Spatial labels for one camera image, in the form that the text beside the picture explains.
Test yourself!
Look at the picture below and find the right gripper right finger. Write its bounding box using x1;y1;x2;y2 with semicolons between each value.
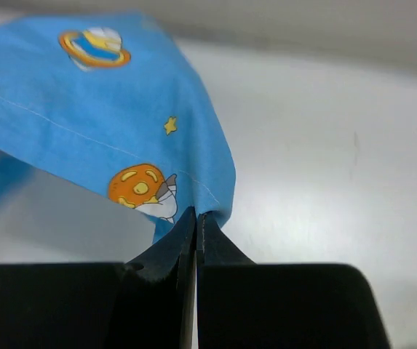
196;213;390;348

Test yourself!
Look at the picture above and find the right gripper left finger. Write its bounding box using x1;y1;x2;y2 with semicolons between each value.
0;208;196;348

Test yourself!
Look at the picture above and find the blue space print cloth placemat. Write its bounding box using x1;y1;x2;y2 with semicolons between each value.
0;12;236;239

